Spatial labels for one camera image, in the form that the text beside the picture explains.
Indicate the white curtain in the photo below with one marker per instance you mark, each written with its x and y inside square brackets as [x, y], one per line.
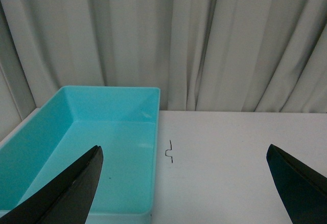
[204, 55]

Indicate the turquoise plastic bin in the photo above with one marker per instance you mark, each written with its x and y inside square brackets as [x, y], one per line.
[123, 121]

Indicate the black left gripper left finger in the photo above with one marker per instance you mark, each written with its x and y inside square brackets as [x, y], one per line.
[67, 198]

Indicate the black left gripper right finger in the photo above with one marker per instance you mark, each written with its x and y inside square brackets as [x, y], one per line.
[301, 188]

